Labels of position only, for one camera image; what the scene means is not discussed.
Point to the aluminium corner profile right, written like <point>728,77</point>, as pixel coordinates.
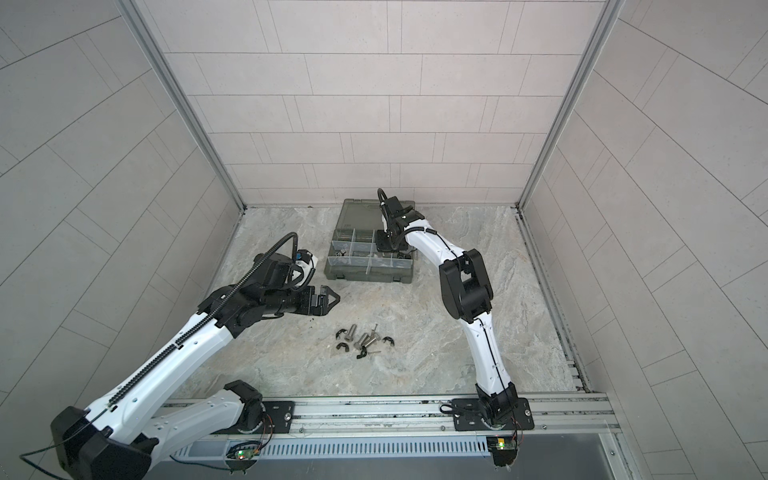
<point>586,65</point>

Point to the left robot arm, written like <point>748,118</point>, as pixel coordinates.
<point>121,435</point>

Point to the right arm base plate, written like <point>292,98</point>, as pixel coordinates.
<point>469,414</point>

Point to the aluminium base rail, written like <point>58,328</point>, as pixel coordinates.
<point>310,418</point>

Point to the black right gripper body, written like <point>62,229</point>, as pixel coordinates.
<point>389,241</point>

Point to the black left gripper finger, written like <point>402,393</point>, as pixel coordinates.
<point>326,304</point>
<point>327,295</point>

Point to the green plastic organizer box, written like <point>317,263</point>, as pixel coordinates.
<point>355,231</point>

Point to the small electronics board right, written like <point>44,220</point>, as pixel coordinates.
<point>503,450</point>

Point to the white ventilation grille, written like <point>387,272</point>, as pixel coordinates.
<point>213,451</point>

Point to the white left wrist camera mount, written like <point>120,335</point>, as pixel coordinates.
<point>305,260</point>

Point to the aluminium corner profile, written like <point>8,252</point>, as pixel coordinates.
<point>586,65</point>
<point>139,28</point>

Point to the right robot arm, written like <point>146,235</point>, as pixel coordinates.
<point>467,296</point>

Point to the small electronics board left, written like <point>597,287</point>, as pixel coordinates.
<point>244,452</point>

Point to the aluminium corner profile left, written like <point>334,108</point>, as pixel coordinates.
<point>139,28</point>

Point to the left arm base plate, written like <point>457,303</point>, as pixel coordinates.
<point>270,417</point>

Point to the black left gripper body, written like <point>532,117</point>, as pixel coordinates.
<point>299,301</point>

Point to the small electronics board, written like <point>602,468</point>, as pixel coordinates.
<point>503,450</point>
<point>244,452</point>

